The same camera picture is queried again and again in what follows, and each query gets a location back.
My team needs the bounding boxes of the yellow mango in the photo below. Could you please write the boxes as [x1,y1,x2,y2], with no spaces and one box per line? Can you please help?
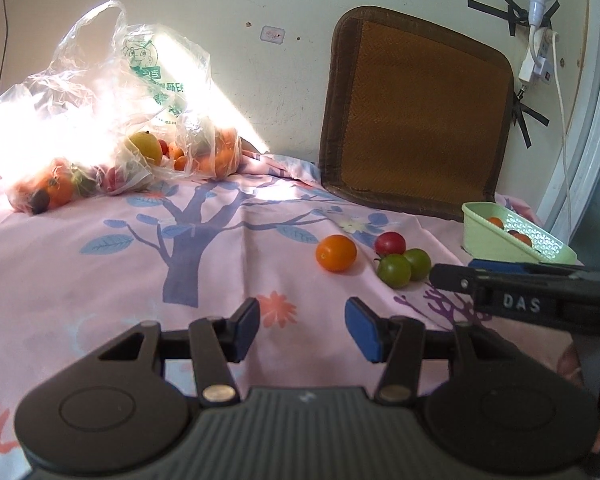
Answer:
[128,131,163,166]

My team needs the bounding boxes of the green tomato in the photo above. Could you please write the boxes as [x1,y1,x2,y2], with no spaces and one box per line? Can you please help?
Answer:
[377,254,411,289]
[404,248,431,281]

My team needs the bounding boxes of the black tape cross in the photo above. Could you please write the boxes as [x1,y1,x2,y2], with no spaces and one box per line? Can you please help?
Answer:
[467,0,562,37]
[511,87,550,149]

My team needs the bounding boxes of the white cable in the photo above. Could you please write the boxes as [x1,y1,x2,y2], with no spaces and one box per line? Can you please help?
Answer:
[550,40,582,243]

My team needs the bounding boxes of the brown woven seat mat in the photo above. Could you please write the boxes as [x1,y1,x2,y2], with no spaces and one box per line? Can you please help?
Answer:
[318,6,515,222]

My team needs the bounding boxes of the orange tomato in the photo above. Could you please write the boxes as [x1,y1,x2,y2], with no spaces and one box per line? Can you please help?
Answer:
[316,235,357,273]

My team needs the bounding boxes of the pink printed bedsheet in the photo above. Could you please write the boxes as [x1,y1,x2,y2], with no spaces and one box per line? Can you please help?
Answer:
[0,150,600,480]

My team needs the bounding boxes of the clear plastic bag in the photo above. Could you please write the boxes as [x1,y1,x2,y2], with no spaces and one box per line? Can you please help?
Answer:
[0,0,243,213]

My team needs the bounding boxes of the person's right hand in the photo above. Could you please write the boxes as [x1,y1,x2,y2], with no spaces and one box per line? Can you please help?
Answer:
[555,342,583,388]

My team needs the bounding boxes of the white power strip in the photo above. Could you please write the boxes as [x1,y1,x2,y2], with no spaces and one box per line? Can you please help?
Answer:
[518,30,561,84]

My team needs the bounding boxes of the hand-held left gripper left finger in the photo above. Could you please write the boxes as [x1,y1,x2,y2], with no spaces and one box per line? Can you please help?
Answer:
[97,297,261,405]

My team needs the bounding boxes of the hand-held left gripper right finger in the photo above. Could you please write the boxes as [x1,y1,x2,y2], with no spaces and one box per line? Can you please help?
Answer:
[345,297,516,403]

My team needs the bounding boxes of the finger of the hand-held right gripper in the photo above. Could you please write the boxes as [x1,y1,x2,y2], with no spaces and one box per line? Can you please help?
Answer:
[469,259,588,276]
[430,262,486,306]

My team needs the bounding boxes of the green plastic basin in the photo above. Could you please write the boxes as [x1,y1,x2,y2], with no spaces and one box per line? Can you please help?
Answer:
[461,201,578,264]

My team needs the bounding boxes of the white window frame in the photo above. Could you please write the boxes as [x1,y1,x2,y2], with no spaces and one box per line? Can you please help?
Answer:
[535,0,600,246]

